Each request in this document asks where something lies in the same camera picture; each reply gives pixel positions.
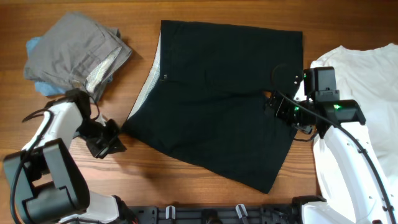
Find black shorts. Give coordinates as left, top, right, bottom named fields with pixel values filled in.
left=123, top=21, right=303, bottom=193

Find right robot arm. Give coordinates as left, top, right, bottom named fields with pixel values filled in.
left=269, top=67, right=397, bottom=223

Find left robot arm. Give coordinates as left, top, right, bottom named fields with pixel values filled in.
left=3, top=89, right=139, bottom=223

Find folded blue garment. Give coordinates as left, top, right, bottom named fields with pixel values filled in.
left=25, top=36, right=113, bottom=97

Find folded grey shorts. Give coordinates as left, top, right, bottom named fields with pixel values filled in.
left=24, top=12, right=132, bottom=101

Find right black cable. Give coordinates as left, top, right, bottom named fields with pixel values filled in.
left=271, top=63, right=397, bottom=224

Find black cable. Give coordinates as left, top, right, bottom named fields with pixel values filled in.
left=271, top=63, right=397, bottom=224
left=9, top=107, right=53, bottom=224

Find left black cable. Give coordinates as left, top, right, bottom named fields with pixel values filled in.
left=9, top=107, right=53, bottom=224

